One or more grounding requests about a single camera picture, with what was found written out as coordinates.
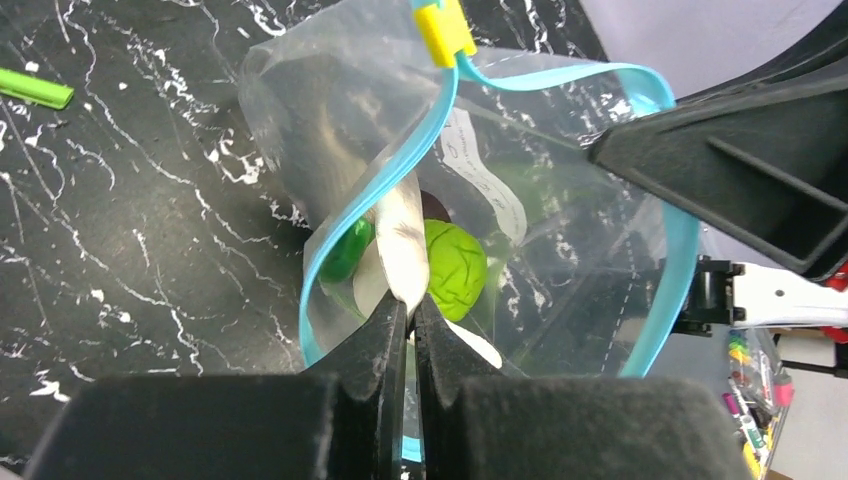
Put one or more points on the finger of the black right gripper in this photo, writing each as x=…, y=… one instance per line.
x=762, y=157

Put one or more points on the green toy apple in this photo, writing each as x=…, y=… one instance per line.
x=458, y=268

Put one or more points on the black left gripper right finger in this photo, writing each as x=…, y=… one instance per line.
x=478, y=423

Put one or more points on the dark red toy plum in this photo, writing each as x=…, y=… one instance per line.
x=432, y=208

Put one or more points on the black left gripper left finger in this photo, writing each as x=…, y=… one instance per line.
x=339, y=419

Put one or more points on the green toy chili pepper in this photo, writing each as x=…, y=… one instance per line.
x=343, y=259

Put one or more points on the marker pen box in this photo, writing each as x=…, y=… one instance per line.
x=759, y=393

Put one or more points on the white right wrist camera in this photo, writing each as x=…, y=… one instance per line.
x=749, y=296

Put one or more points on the clear zip top bag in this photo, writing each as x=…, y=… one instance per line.
x=586, y=272

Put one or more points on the green white pen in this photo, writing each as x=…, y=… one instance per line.
x=35, y=90

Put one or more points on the cream toy garlic piece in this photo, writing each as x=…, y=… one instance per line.
x=474, y=344

